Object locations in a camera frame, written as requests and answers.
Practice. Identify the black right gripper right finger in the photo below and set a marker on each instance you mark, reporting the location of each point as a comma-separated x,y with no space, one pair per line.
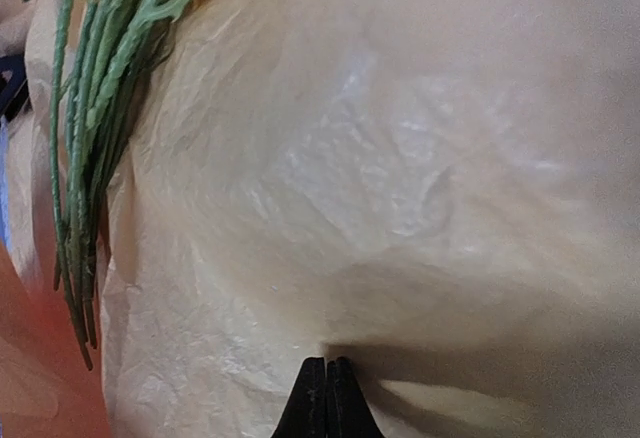
348,414

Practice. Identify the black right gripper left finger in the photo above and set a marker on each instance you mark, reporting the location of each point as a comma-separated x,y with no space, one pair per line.
304,415

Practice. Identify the orange wrapping paper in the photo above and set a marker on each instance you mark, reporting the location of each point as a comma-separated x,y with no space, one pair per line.
444,191

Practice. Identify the artificial flower bouquet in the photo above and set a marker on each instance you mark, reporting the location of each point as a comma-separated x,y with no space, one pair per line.
104,54

